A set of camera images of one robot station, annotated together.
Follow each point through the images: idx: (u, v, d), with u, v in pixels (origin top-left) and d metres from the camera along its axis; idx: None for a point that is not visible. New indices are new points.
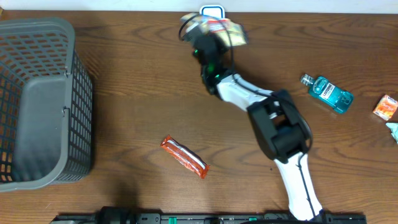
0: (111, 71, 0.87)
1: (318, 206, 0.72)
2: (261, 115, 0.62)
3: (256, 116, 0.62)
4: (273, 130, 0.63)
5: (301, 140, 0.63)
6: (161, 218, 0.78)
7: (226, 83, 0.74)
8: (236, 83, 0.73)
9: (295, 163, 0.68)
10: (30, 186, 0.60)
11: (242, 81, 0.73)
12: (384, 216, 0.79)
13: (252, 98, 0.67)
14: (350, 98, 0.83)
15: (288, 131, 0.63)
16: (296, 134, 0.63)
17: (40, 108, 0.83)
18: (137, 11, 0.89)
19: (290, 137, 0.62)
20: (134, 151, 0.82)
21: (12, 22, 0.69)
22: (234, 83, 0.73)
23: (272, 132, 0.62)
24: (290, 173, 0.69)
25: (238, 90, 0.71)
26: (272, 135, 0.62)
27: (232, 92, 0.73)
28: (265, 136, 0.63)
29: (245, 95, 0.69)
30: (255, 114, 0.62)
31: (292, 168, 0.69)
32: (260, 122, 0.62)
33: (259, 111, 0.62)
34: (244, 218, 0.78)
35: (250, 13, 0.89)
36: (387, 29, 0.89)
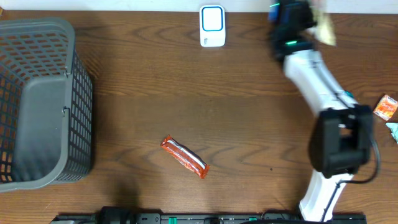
0: (111, 71, 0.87)
1: (329, 216, 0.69)
2: (332, 126, 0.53)
3: (328, 124, 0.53)
4: (335, 144, 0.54)
5: (360, 165, 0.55)
6: (161, 218, 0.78)
7: (305, 62, 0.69)
8: (313, 66, 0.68)
9: (335, 180, 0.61)
10: (30, 186, 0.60)
11: (321, 66, 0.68)
12: (384, 216, 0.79)
13: (329, 99, 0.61)
14: None
15: (351, 154, 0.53)
16: (357, 156, 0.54)
17: (40, 108, 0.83)
18: (137, 11, 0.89)
19: (347, 157, 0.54)
20: (134, 152, 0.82)
21: (12, 22, 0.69)
22: (311, 66, 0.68)
23: (335, 146, 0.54)
24: (324, 185, 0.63)
25: (314, 78, 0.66)
26: (331, 149, 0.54)
27: (308, 74, 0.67)
28: (323, 147, 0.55)
29: (322, 91, 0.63)
30: (326, 121, 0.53)
31: (331, 185, 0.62)
32: (328, 130, 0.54)
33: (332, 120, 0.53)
34: (244, 218, 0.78)
35: (250, 14, 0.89)
36: (387, 29, 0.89)
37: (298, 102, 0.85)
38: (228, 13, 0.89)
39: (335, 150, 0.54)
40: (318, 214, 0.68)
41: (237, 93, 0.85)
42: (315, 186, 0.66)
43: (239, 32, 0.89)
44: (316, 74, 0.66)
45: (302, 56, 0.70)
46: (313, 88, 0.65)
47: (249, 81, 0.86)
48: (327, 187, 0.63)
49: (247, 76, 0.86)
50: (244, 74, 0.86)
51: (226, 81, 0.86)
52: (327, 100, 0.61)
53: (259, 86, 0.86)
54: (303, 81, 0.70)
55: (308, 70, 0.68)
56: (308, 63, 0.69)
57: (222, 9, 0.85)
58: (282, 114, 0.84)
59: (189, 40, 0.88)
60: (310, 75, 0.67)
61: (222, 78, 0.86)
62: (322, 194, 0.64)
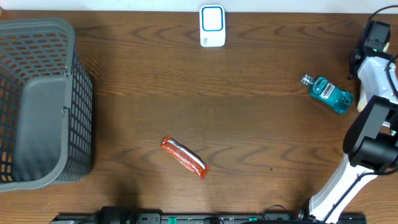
0: (111, 71, 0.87)
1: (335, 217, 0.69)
2: (380, 111, 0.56)
3: (376, 107, 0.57)
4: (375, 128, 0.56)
5: (390, 163, 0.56)
6: (161, 218, 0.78)
7: (377, 64, 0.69)
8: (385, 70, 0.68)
9: (358, 172, 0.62)
10: (30, 186, 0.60)
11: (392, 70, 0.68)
12: (384, 216, 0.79)
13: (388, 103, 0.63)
14: (350, 98, 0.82)
15: (386, 145, 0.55)
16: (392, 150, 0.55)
17: (40, 108, 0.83)
18: (137, 11, 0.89)
19: (382, 145, 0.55)
20: (134, 152, 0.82)
21: (12, 22, 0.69)
22: (383, 68, 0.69)
23: (375, 130, 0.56)
24: (344, 177, 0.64)
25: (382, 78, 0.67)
26: (370, 132, 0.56)
27: (377, 72, 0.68)
28: (364, 127, 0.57)
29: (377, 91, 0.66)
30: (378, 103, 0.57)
31: (352, 175, 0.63)
32: (374, 112, 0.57)
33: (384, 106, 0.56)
34: (244, 218, 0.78)
35: (250, 14, 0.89)
36: None
37: (298, 102, 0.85)
38: (228, 13, 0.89)
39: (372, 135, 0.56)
40: (325, 210, 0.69)
41: (237, 93, 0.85)
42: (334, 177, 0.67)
43: (239, 32, 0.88)
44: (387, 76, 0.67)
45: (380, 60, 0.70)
46: (375, 84, 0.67)
47: (249, 81, 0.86)
48: (347, 178, 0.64)
49: (247, 76, 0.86)
50: (243, 74, 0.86)
51: (226, 81, 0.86)
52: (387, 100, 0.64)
53: (259, 86, 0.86)
54: (365, 78, 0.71)
55: (379, 70, 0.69)
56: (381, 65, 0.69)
57: (221, 9, 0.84)
58: (282, 114, 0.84)
59: (189, 40, 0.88)
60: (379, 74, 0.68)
61: (222, 78, 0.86)
62: (341, 184, 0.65)
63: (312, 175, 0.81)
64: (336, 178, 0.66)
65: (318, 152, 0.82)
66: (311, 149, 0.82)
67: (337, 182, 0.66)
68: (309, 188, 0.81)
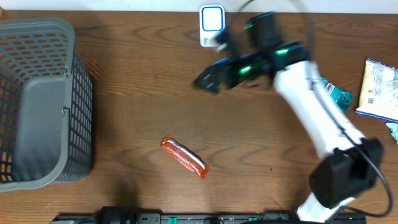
0: (111, 71, 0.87)
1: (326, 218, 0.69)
2: (341, 170, 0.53)
3: (336, 170, 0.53)
4: (346, 182, 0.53)
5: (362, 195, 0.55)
6: (161, 218, 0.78)
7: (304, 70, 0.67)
8: (310, 89, 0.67)
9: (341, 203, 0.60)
10: (30, 187, 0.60)
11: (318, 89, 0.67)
12: (384, 216, 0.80)
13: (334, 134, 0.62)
14: (350, 98, 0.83)
15: (357, 190, 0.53)
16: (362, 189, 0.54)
17: (40, 108, 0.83)
18: (137, 11, 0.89)
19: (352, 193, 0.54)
20: (134, 151, 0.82)
21: (11, 22, 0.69)
22: (308, 88, 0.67)
23: (344, 187, 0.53)
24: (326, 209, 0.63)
25: (313, 102, 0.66)
26: (341, 190, 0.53)
27: (305, 101, 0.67)
28: (333, 191, 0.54)
29: (324, 124, 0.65)
30: (333, 163, 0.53)
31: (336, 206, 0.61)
32: (336, 173, 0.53)
33: (340, 162, 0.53)
34: (244, 218, 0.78)
35: (249, 14, 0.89)
36: (387, 29, 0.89)
37: None
38: (228, 13, 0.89)
39: (344, 190, 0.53)
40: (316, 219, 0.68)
41: (237, 93, 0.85)
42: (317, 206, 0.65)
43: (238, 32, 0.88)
44: (314, 99, 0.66)
45: (299, 72, 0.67)
46: (313, 114, 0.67)
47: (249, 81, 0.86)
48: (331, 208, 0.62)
49: None
50: None
51: None
52: (332, 133, 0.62)
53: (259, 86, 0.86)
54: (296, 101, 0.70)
55: (301, 81, 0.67)
56: (303, 78, 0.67)
57: (221, 9, 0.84)
58: (282, 114, 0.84)
59: (189, 40, 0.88)
60: (308, 100, 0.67)
61: None
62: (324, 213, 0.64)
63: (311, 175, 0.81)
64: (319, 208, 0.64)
65: None
66: (311, 149, 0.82)
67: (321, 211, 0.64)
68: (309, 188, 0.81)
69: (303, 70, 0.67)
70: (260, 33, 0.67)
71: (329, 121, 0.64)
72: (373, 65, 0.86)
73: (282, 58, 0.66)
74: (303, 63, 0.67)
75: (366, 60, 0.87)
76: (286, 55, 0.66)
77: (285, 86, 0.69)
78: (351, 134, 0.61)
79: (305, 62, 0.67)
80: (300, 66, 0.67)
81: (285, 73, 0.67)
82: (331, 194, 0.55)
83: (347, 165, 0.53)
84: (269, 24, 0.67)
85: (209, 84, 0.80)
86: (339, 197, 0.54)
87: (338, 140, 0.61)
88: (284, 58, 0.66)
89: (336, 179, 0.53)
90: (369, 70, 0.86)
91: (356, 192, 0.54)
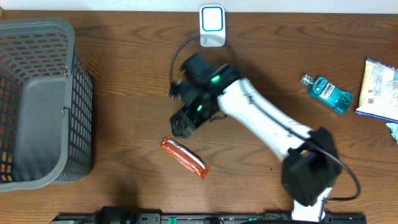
0: (111, 71, 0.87)
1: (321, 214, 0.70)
2: (300, 170, 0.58)
3: (295, 170, 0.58)
4: (310, 178, 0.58)
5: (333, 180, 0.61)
6: (161, 218, 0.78)
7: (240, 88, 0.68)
8: (250, 103, 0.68)
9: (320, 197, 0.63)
10: (30, 186, 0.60)
11: (257, 101, 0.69)
12: (384, 216, 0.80)
13: (285, 136, 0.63)
14: (350, 98, 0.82)
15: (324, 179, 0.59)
16: (327, 177, 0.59)
17: (40, 108, 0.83)
18: (137, 11, 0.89)
19: (321, 184, 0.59)
20: (134, 152, 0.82)
21: (11, 22, 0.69)
22: (249, 102, 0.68)
23: (312, 183, 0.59)
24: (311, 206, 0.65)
25: (258, 114, 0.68)
26: (310, 185, 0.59)
27: (252, 117, 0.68)
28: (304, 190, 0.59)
29: (273, 130, 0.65)
30: (292, 166, 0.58)
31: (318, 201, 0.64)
32: (298, 173, 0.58)
33: (296, 162, 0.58)
34: (244, 218, 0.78)
35: (249, 14, 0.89)
36: (387, 29, 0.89)
37: (298, 102, 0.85)
38: (228, 13, 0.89)
39: (313, 185, 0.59)
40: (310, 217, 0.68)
41: None
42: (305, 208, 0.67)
43: (238, 32, 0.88)
44: (258, 111, 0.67)
45: (234, 93, 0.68)
46: (263, 126, 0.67)
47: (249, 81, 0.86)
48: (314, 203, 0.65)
49: (247, 76, 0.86)
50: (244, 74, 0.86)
51: None
52: (282, 137, 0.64)
53: (259, 86, 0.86)
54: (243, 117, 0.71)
55: (239, 99, 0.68)
56: (241, 94, 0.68)
57: (221, 9, 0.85)
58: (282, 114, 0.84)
59: (189, 40, 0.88)
60: (253, 114, 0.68)
61: None
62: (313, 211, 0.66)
63: None
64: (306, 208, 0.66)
65: None
66: None
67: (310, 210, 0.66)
68: None
69: (240, 88, 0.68)
70: (194, 73, 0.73)
71: (274, 127, 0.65)
72: (373, 65, 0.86)
73: (218, 85, 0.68)
74: (234, 80, 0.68)
75: (366, 60, 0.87)
76: (221, 79, 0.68)
77: (231, 109, 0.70)
78: (298, 130, 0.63)
79: (237, 81, 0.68)
80: (236, 85, 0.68)
81: (224, 97, 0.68)
82: (304, 193, 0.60)
83: (305, 162, 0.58)
84: (198, 62, 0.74)
85: (181, 130, 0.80)
86: (311, 193, 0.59)
87: (288, 141, 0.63)
88: (219, 82, 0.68)
89: (301, 178, 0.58)
90: (369, 70, 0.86)
91: (324, 182, 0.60)
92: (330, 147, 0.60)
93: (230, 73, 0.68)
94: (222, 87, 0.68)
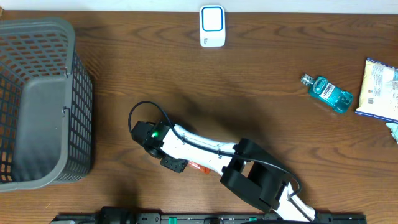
0: (111, 71, 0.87)
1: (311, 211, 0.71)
2: (238, 182, 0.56)
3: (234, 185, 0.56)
4: (252, 186, 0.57)
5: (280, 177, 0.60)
6: (161, 218, 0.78)
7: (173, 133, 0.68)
8: (183, 142, 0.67)
9: (285, 197, 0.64)
10: (30, 186, 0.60)
11: (189, 137, 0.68)
12: (384, 216, 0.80)
13: (216, 160, 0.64)
14: (350, 98, 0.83)
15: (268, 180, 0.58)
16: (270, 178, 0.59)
17: (40, 109, 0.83)
18: (137, 11, 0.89)
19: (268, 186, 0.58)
20: (134, 151, 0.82)
21: (12, 22, 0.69)
22: (182, 142, 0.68)
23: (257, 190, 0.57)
24: (286, 208, 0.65)
25: (194, 150, 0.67)
26: (257, 191, 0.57)
27: (193, 154, 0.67)
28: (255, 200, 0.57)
29: (208, 158, 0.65)
30: (229, 183, 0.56)
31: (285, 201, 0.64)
32: (239, 187, 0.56)
33: (232, 177, 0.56)
34: (244, 218, 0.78)
35: (249, 14, 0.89)
36: (387, 29, 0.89)
37: (298, 102, 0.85)
38: (228, 13, 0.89)
39: (259, 190, 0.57)
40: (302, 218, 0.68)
41: (237, 93, 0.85)
42: (287, 214, 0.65)
43: (238, 32, 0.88)
44: (193, 146, 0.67)
45: (170, 140, 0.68)
46: (199, 157, 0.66)
47: (249, 81, 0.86)
48: (285, 205, 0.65)
49: (247, 76, 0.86)
50: (243, 74, 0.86)
51: (226, 81, 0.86)
52: (216, 162, 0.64)
53: (258, 86, 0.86)
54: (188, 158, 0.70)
55: (175, 143, 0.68)
56: (176, 138, 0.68)
57: (221, 9, 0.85)
58: (282, 114, 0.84)
59: (189, 40, 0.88)
60: (189, 151, 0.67)
61: (222, 78, 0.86)
62: (293, 210, 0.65)
63: (311, 175, 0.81)
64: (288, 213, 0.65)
65: (318, 152, 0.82)
66: (311, 149, 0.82)
67: (290, 211, 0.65)
68: (310, 188, 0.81)
69: (173, 132, 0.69)
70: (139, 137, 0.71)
71: (208, 154, 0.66)
72: (373, 65, 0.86)
73: (158, 137, 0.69)
74: (170, 128, 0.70)
75: (366, 60, 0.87)
76: (158, 131, 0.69)
77: (173, 155, 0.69)
78: (226, 149, 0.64)
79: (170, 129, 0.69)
80: (170, 132, 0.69)
81: (166, 146, 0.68)
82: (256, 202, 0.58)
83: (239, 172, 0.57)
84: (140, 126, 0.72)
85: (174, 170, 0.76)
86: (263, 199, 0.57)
87: (221, 162, 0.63)
88: (159, 134, 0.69)
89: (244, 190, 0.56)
90: (369, 70, 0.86)
91: (270, 183, 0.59)
92: (258, 150, 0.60)
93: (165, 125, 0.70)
94: (162, 139, 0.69)
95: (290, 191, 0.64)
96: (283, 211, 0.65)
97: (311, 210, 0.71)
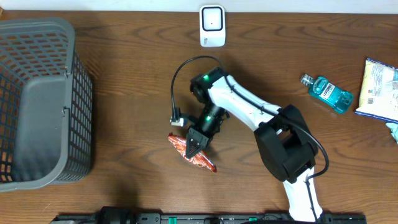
0: (111, 71, 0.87)
1: (319, 210, 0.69)
2: (270, 139, 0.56)
3: (265, 139, 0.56)
4: (280, 149, 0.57)
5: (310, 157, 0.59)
6: (161, 218, 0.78)
7: (222, 83, 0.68)
8: (231, 91, 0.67)
9: (303, 179, 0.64)
10: (30, 186, 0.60)
11: (237, 89, 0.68)
12: (384, 216, 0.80)
13: (257, 115, 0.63)
14: (350, 98, 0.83)
15: (298, 152, 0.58)
16: (300, 151, 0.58)
17: (40, 108, 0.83)
18: (137, 11, 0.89)
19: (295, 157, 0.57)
20: (134, 152, 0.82)
21: (12, 22, 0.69)
22: (230, 91, 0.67)
23: (283, 155, 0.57)
24: (298, 191, 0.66)
25: (238, 101, 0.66)
26: (283, 156, 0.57)
27: (234, 104, 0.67)
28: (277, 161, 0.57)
29: (249, 111, 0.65)
30: (262, 136, 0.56)
31: (301, 183, 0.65)
32: (268, 142, 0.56)
33: (267, 131, 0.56)
34: (244, 218, 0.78)
35: (249, 14, 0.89)
36: (387, 29, 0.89)
37: (297, 102, 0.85)
38: (228, 13, 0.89)
39: (285, 155, 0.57)
40: (309, 214, 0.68)
41: None
42: (297, 196, 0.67)
43: (238, 32, 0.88)
44: (239, 97, 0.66)
45: (219, 85, 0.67)
46: (240, 107, 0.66)
47: (249, 81, 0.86)
48: (300, 187, 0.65)
49: (247, 76, 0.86)
50: (244, 74, 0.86)
51: None
52: (255, 117, 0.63)
53: (259, 86, 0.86)
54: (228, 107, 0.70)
55: (222, 90, 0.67)
56: (225, 86, 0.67)
57: (221, 9, 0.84)
58: None
59: (189, 40, 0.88)
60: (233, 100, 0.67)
61: None
62: (304, 196, 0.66)
63: None
64: (298, 196, 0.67)
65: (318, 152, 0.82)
66: None
67: (301, 196, 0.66)
68: None
69: (224, 81, 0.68)
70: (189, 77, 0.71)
71: (249, 106, 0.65)
72: (372, 65, 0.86)
73: (209, 81, 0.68)
74: (222, 76, 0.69)
75: (366, 60, 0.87)
76: (210, 76, 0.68)
77: (214, 100, 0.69)
78: (270, 107, 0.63)
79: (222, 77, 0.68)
80: (222, 79, 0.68)
81: (213, 89, 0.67)
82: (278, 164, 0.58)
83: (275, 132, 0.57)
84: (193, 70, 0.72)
85: (191, 139, 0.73)
86: (285, 164, 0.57)
87: (262, 119, 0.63)
88: (211, 79, 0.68)
89: (272, 148, 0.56)
90: (369, 70, 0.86)
91: (298, 157, 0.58)
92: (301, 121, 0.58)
93: (219, 73, 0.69)
94: (211, 83, 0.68)
95: (310, 174, 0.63)
96: (295, 191, 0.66)
97: (319, 209, 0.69)
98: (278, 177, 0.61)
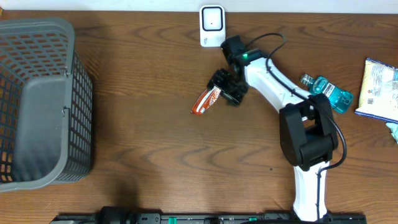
0: (111, 71, 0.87)
1: (323, 210, 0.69)
2: (294, 120, 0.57)
3: (290, 119, 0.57)
4: (301, 132, 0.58)
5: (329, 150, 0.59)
6: (161, 218, 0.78)
7: (260, 63, 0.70)
8: (267, 71, 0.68)
9: (314, 171, 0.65)
10: (28, 186, 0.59)
11: (274, 71, 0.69)
12: (384, 216, 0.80)
13: (286, 96, 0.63)
14: (350, 98, 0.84)
15: (318, 142, 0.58)
16: (321, 142, 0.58)
17: (40, 108, 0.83)
18: (137, 11, 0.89)
19: (314, 147, 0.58)
20: (134, 151, 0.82)
21: (12, 22, 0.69)
22: (265, 71, 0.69)
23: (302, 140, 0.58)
24: (308, 184, 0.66)
25: (271, 80, 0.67)
26: (302, 140, 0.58)
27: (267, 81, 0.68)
28: (295, 144, 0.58)
29: (278, 91, 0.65)
30: (288, 116, 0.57)
31: (313, 175, 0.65)
32: (292, 123, 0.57)
33: (293, 112, 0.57)
34: (244, 218, 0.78)
35: (249, 14, 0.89)
36: (387, 29, 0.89)
37: None
38: (228, 13, 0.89)
39: (305, 140, 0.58)
40: (312, 211, 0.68)
41: None
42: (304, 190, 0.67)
43: (238, 32, 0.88)
44: (273, 77, 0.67)
45: (256, 64, 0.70)
46: (272, 86, 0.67)
47: None
48: (310, 179, 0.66)
49: None
50: None
51: None
52: (284, 98, 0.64)
53: None
54: (260, 86, 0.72)
55: (260, 69, 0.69)
56: (263, 66, 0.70)
57: (221, 9, 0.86)
58: None
59: (189, 40, 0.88)
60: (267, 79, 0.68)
61: None
62: (312, 190, 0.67)
63: None
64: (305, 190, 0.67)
65: None
66: None
67: (306, 191, 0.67)
68: None
69: (263, 61, 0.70)
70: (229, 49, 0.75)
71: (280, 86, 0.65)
72: (372, 65, 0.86)
73: (247, 59, 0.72)
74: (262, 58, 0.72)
75: (366, 60, 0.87)
76: (250, 55, 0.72)
77: (249, 78, 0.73)
78: (301, 92, 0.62)
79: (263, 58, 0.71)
80: (260, 60, 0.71)
81: (249, 66, 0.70)
82: (294, 148, 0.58)
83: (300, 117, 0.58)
84: (235, 42, 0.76)
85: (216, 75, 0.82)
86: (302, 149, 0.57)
87: (290, 101, 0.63)
88: (249, 57, 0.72)
89: (293, 130, 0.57)
90: (369, 70, 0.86)
91: (318, 147, 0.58)
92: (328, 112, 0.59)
93: (259, 54, 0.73)
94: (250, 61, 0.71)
95: (322, 167, 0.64)
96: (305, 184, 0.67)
97: (323, 208, 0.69)
98: (292, 162, 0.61)
